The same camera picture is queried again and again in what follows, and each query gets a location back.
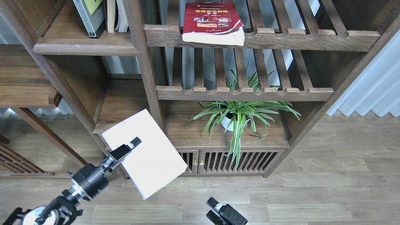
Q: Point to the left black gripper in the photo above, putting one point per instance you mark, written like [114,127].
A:
[90,180]

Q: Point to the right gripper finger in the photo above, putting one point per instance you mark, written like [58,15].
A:
[227,213]
[214,218]

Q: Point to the white lavender cover book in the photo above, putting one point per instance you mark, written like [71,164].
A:
[154,162]

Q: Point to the green grey cover book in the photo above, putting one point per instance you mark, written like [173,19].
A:
[92,13]

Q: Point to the red cover book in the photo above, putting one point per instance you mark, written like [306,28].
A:
[213,23]

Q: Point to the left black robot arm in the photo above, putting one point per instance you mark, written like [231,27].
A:
[60,211]

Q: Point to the upright books on shelf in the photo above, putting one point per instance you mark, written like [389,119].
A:
[116,19]

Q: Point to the brass cabinet door knobs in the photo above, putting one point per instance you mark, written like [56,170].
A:
[196,162]

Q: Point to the green spider plant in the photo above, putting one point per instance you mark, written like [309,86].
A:
[239,114]

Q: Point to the wooden side table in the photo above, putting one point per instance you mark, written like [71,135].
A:
[37,140]

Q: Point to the dark wooden bookshelf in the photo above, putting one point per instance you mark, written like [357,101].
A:
[106,80]

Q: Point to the white curtain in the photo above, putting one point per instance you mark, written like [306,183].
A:
[377,88]

